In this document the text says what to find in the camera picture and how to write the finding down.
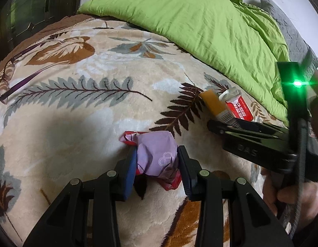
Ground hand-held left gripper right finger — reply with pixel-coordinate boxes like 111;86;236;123
177;146;295;247

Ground red and white carton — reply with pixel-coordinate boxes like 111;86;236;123
218;87;254;122

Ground red wrapper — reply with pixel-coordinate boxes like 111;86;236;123
119;131;183;192

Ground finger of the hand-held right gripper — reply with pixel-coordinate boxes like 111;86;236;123
207;119;276;141
235;118;290;135

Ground grey pillow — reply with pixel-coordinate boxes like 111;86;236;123
260;0;318;76

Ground orange box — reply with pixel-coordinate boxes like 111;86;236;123
198;89;235;124

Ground person's right hand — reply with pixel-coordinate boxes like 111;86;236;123
260;167;318;227

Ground dark wooden glass door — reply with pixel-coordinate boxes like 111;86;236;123
0;0;84;65

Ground purple paper wrapper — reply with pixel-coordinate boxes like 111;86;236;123
135;131;179;184

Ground green quilt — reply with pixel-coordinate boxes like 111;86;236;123
77;0;291;124

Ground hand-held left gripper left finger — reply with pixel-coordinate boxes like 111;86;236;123
23;147;138;247

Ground grey braided cable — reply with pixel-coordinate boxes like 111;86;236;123
279;117;312;240

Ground leaf-print bed blanket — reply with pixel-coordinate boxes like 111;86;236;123
0;14;291;247

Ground purple-framed eyeglasses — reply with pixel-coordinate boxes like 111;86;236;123
0;39;72;105

